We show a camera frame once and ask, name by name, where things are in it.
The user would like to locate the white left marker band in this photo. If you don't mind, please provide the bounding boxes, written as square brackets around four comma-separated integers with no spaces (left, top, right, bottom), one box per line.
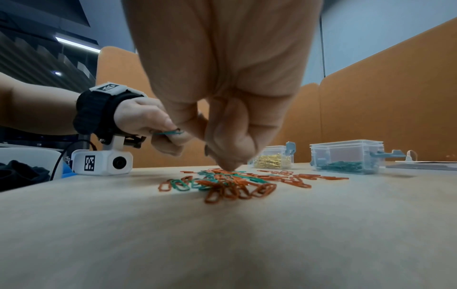
[89,81,145,98]

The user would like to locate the person's left hand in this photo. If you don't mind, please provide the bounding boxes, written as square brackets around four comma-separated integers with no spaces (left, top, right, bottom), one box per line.
[114,97,196,158]

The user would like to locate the pile of colored paper clips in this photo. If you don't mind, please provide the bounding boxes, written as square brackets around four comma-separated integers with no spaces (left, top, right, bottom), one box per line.
[158,167,350,205]

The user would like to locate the black fabric bundle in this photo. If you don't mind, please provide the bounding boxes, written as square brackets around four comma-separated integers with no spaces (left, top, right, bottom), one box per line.
[0,160,51,193]

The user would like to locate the person's right hand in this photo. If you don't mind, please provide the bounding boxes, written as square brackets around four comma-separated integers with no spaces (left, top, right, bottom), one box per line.
[121,0,324,171]

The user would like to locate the sorted heap of green clips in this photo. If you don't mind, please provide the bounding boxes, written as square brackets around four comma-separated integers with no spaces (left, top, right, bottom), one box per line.
[319,160,379,173]

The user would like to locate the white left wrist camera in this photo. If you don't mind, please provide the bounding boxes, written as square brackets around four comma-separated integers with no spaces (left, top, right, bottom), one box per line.
[71,135,148,177]

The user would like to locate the transparent box with blue latches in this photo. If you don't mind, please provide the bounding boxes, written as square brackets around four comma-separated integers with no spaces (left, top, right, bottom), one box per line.
[309,139,408,175]
[248,141,297,170]

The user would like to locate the person's left forearm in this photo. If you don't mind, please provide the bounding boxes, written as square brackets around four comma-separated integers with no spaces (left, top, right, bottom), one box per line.
[0,71,81,136]

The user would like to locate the black left wrist strap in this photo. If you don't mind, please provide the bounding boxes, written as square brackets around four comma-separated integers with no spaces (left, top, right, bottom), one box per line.
[72,90,149,142]

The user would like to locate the black camera cable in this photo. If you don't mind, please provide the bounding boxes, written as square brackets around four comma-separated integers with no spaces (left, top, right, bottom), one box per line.
[50,140,98,181]

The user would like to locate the blue patterned desk mat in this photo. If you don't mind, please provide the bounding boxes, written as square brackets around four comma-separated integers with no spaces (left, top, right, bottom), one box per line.
[385,160,457,171]

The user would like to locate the sorted heap of gold clips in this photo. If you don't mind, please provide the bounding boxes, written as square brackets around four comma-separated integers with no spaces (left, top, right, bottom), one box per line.
[255,153,283,169]

